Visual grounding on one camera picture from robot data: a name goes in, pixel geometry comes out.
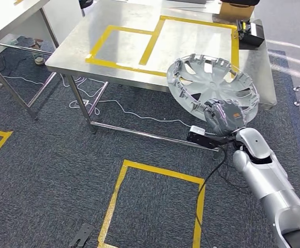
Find brown cardboard box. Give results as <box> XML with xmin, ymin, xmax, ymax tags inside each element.
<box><xmin>218</xmin><ymin>2</ymin><xmax>256</xmax><ymax>22</ymax></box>

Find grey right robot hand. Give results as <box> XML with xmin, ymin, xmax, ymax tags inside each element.
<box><xmin>203</xmin><ymin>98</ymin><xmax>247</xmax><ymax>137</ymax></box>

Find brown shoe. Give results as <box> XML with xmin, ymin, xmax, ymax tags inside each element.
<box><xmin>28</xmin><ymin>38</ymin><xmax>44</xmax><ymax>51</ymax></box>

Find white table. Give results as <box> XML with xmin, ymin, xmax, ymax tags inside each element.
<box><xmin>95</xmin><ymin>0</ymin><xmax>221</xmax><ymax>10</ymax></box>

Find black floor cable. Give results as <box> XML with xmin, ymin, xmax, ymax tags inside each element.
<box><xmin>215</xmin><ymin>147</ymin><xmax>250</xmax><ymax>191</ymax></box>

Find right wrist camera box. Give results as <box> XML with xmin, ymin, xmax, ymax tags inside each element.
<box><xmin>186</xmin><ymin>126</ymin><xmax>237</xmax><ymax>150</ymax></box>

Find steel workbench table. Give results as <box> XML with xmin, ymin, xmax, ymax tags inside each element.
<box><xmin>45</xmin><ymin>0</ymin><xmax>278</xmax><ymax>161</ymax></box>

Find white partition panel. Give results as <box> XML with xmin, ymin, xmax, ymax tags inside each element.
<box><xmin>0</xmin><ymin>0</ymin><xmax>84</xmax><ymax>58</ymax></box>

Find black round stool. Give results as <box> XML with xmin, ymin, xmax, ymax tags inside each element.
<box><xmin>78</xmin><ymin>0</ymin><xmax>94</xmax><ymax>18</ymax></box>

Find black carrying case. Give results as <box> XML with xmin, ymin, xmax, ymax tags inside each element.
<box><xmin>221</xmin><ymin>0</ymin><xmax>261</xmax><ymax>7</ymax></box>

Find black remote controller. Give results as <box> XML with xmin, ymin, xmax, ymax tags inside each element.
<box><xmin>236</xmin><ymin>19</ymin><xmax>265</xmax><ymax>48</ymax></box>

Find grey wheel hubcap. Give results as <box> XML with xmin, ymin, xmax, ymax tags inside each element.
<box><xmin>166</xmin><ymin>53</ymin><xmax>260</xmax><ymax>124</ymax></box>

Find white floor cable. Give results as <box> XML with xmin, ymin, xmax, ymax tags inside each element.
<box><xmin>69</xmin><ymin>76</ymin><xmax>192</xmax><ymax>128</ymax></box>
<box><xmin>0</xmin><ymin>75</ymin><xmax>45</xmax><ymax>87</ymax></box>

